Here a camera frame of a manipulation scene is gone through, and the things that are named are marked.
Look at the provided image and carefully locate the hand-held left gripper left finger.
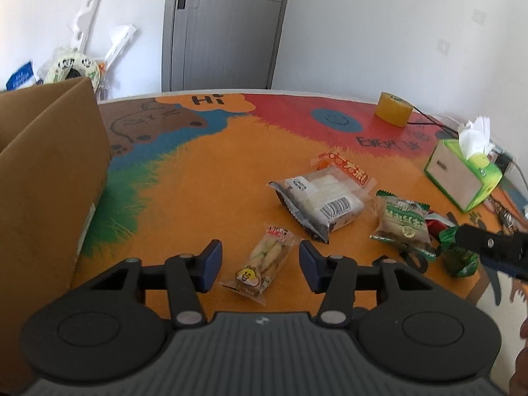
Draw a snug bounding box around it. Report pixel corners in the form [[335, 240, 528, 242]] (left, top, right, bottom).
[[76, 238, 224, 328]]

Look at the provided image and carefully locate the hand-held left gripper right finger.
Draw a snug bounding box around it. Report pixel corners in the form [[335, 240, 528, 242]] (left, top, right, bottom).
[[298, 239, 454, 326]]

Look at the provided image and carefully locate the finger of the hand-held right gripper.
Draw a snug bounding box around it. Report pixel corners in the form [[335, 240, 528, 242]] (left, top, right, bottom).
[[454, 224, 528, 283]]

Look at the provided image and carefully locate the dark green candy packet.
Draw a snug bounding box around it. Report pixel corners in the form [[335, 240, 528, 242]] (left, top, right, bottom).
[[438, 226, 481, 278]]

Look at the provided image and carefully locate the duck print snack packet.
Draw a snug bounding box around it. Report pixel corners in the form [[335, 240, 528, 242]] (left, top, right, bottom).
[[220, 223, 300, 300]]

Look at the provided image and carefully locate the red snack packet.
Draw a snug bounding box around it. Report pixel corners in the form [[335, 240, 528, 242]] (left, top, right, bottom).
[[425, 210, 456, 232]]

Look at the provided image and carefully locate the clear bread packet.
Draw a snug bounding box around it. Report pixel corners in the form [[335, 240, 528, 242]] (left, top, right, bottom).
[[268, 168, 368, 243]]

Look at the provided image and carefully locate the green cracker packet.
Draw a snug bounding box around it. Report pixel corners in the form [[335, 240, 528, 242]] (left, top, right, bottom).
[[369, 190, 440, 261]]

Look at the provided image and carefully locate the orange snack packet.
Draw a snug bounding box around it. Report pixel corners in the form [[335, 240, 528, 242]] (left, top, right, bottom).
[[310, 150, 377, 199]]

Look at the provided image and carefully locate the brown cardboard box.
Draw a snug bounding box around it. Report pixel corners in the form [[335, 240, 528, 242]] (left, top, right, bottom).
[[0, 76, 112, 392]]

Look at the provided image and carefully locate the green tissue box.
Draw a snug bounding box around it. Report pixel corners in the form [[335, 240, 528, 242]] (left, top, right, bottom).
[[424, 116, 503, 214]]

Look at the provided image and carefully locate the colourful printed table mat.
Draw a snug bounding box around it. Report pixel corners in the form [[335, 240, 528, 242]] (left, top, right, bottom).
[[70, 88, 528, 322]]

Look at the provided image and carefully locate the yellow tape roll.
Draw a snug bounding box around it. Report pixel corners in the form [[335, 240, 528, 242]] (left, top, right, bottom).
[[375, 91, 413, 128]]

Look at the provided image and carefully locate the grey door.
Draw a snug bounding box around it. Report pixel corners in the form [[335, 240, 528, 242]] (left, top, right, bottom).
[[161, 0, 294, 92]]

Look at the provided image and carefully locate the short white holed board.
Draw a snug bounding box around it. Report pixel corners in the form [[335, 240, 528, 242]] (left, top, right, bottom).
[[103, 24, 137, 64]]

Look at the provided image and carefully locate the blue plastic bag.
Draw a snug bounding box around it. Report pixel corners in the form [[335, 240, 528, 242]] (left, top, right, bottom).
[[5, 61, 34, 90]]

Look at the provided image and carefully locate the tall white holed board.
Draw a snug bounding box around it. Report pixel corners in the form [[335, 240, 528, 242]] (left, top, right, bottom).
[[66, 0, 109, 52]]

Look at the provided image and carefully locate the small dark keychain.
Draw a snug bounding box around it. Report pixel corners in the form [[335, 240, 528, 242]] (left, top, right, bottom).
[[487, 198, 516, 227]]

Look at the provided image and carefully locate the black cable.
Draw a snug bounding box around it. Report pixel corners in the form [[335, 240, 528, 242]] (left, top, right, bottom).
[[406, 105, 460, 137]]

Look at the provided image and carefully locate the panda print seat ring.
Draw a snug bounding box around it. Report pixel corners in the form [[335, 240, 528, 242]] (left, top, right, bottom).
[[43, 49, 104, 91]]

